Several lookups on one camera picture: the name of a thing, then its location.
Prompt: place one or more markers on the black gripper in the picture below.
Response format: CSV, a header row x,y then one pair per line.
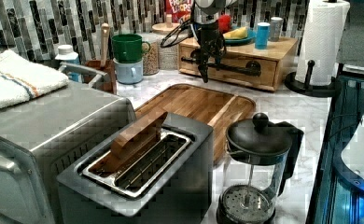
x,y
212,44

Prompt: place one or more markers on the black drawer handle bar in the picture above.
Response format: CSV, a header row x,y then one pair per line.
x,y
250,71

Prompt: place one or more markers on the wooden drawer box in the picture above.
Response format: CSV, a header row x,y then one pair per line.
x,y
276,61

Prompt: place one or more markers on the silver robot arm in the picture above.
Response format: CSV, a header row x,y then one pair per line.
x,y
207,11

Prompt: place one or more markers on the yellow banana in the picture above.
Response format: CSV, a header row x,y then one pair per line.
x,y
238,33

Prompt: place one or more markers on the glass jar with wooden lid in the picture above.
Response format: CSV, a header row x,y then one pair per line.
x,y
168,42

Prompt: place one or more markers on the red fruit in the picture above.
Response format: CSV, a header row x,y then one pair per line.
x,y
224,23

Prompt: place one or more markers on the dark wooden cutting board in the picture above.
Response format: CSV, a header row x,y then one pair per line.
x,y
215,108

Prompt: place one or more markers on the blue plate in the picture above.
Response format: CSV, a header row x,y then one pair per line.
x,y
251,36

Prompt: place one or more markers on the blue cylindrical shaker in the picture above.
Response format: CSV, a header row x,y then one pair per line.
x,y
262,35

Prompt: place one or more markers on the glass cereal jar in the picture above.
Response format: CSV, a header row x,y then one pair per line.
x,y
151,55

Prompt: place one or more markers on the froot loops cereal box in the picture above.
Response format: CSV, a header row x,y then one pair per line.
x,y
179,9

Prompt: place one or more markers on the grey cylindrical shaker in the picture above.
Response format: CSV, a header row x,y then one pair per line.
x,y
275,28

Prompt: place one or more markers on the light blue mug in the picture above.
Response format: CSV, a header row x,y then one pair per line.
x,y
128,73

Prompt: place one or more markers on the green plastic cup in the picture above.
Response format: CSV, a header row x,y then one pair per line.
x,y
129,48

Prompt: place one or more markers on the wooden toast slice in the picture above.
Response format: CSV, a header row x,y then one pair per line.
x,y
143,132

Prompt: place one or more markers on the brown wooden block holder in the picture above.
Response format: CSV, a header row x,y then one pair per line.
x,y
108,82

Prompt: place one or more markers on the black paper towel holder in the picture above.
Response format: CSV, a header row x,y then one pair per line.
x,y
306,88

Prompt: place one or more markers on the black french press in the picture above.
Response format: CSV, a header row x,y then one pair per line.
x,y
260,156

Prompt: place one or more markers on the grey toaster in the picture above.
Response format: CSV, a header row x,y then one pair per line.
x,y
169,184

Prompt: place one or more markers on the white paper towel roll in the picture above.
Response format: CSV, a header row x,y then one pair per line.
x,y
321,39

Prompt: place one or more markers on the white capped blue bottle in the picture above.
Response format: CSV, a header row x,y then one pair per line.
x,y
66,54

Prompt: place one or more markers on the silver toaster oven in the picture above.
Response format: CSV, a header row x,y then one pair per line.
x,y
41,138

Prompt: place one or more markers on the white striped folded towel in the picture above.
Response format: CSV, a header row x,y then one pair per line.
x,y
22,80

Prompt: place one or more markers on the wooden utensil handle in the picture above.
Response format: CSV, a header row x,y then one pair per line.
x,y
105,28

